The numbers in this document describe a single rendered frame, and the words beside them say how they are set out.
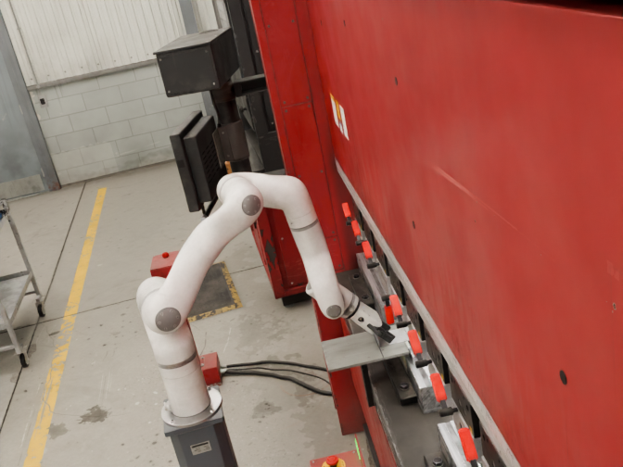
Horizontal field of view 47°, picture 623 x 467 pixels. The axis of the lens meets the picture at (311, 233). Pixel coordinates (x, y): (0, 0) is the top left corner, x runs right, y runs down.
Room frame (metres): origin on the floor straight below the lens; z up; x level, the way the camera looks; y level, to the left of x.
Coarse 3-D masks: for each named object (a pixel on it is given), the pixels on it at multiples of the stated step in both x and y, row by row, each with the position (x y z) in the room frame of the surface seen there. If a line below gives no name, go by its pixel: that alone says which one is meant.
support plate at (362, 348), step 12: (348, 336) 2.09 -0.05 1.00; (360, 336) 2.07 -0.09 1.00; (372, 336) 2.05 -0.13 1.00; (324, 348) 2.04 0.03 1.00; (336, 348) 2.03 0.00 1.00; (348, 348) 2.01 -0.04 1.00; (360, 348) 2.00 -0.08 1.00; (372, 348) 1.98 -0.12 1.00; (384, 348) 1.97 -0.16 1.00; (396, 348) 1.95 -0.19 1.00; (336, 360) 1.95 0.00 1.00; (348, 360) 1.94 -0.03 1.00; (360, 360) 1.93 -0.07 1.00; (372, 360) 1.92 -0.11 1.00
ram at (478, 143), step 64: (320, 0) 2.43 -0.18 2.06; (384, 0) 1.44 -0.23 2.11; (448, 0) 1.02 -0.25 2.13; (512, 0) 0.79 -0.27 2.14; (576, 0) 0.70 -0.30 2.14; (320, 64) 2.77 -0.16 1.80; (384, 64) 1.53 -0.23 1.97; (448, 64) 1.05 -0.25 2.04; (512, 64) 0.80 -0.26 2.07; (576, 64) 0.64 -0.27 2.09; (384, 128) 1.64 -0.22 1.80; (448, 128) 1.09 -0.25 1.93; (512, 128) 0.81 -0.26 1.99; (576, 128) 0.65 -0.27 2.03; (384, 192) 1.78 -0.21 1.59; (448, 192) 1.14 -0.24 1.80; (512, 192) 0.83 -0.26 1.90; (576, 192) 0.65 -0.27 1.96; (448, 256) 1.19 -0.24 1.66; (512, 256) 0.85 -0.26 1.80; (576, 256) 0.66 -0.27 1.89; (448, 320) 1.26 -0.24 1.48; (512, 320) 0.88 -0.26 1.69; (576, 320) 0.67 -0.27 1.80; (512, 384) 0.90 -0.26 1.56; (576, 384) 0.68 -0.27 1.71; (512, 448) 0.93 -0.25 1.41; (576, 448) 0.69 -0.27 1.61
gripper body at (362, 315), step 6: (360, 306) 2.00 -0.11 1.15; (366, 306) 2.05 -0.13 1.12; (354, 312) 1.98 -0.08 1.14; (360, 312) 1.98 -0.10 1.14; (366, 312) 1.99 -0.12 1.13; (372, 312) 2.02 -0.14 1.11; (348, 318) 1.99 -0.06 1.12; (354, 318) 1.97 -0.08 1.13; (360, 318) 1.98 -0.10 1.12; (366, 318) 1.97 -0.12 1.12; (372, 318) 1.97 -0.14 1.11; (378, 318) 2.01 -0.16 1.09; (360, 324) 1.97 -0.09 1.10; (366, 324) 1.97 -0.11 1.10; (372, 324) 1.97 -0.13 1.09; (378, 324) 1.97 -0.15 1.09; (366, 330) 1.97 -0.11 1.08
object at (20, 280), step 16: (0, 224) 4.74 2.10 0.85; (16, 240) 5.03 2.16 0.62; (16, 272) 5.05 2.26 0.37; (32, 272) 5.05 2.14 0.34; (0, 288) 4.89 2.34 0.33; (16, 288) 4.83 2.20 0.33; (0, 304) 4.17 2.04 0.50; (16, 304) 4.53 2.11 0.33; (0, 320) 4.32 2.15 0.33; (16, 336) 4.20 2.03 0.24; (16, 352) 4.20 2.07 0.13
